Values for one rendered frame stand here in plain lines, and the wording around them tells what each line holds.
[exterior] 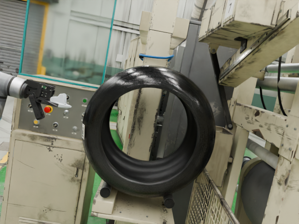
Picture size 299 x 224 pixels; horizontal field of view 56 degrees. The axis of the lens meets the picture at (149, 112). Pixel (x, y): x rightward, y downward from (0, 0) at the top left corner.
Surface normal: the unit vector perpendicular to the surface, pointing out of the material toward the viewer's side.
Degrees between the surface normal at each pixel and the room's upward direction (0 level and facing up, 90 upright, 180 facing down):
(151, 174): 37
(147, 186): 100
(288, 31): 162
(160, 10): 90
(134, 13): 90
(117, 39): 90
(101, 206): 90
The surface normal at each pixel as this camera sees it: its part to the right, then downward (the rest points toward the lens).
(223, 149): 0.01, 0.14
